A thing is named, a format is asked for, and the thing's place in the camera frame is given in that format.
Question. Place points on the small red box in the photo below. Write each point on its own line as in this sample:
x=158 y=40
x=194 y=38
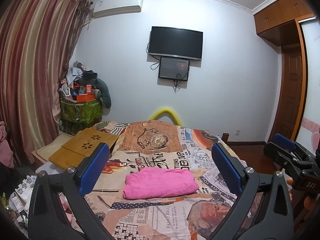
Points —
x=88 y=89

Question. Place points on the wooden bed post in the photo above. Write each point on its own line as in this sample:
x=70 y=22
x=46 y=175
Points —
x=225 y=137

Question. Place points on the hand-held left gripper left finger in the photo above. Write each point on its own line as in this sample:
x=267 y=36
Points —
x=93 y=170

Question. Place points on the pile of white packets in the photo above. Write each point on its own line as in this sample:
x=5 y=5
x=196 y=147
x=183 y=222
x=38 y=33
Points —
x=22 y=195

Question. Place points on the large black television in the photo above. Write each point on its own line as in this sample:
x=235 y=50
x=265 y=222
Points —
x=175 y=43

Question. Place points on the dusty pink garment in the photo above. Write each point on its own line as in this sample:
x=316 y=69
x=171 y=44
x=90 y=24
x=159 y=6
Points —
x=6 y=145

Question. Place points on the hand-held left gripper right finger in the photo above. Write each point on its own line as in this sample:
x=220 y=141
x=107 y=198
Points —
x=226 y=170

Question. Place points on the printed bed sheet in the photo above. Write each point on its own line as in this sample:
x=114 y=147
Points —
x=160 y=220

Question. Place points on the small black monitor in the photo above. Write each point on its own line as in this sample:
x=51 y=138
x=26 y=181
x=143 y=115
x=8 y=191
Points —
x=173 y=68

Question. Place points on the person's right hand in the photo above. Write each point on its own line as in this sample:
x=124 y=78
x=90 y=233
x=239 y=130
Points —
x=311 y=203

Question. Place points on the wooden door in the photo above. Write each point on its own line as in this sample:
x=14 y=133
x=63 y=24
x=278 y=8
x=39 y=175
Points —
x=291 y=92

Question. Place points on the pink button cardigan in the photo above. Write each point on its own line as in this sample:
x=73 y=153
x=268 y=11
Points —
x=160 y=182

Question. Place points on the white air conditioner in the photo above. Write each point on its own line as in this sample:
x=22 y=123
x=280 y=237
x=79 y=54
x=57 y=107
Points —
x=117 y=6

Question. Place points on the bamboo lap desk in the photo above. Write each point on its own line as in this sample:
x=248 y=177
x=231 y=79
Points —
x=82 y=147

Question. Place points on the orange box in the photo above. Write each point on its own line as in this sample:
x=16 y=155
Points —
x=85 y=98

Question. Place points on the wooden overhead cabinet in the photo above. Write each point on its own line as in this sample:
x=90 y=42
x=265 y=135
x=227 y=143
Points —
x=280 y=17

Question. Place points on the yellow foam tube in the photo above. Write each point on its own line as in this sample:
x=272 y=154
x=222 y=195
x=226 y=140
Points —
x=165 y=111

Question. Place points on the striped red curtain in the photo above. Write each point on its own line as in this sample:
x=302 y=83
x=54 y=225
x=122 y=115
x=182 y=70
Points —
x=32 y=67

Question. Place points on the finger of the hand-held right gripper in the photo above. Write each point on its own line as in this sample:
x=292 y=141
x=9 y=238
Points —
x=283 y=141
x=277 y=155

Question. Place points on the pile of clothes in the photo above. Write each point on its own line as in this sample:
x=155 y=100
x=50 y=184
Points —
x=75 y=75

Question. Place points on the white sliding wardrobe door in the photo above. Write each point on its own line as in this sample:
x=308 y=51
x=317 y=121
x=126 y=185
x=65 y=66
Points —
x=312 y=80

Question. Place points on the beige board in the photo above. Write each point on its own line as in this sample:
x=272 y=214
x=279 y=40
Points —
x=47 y=150

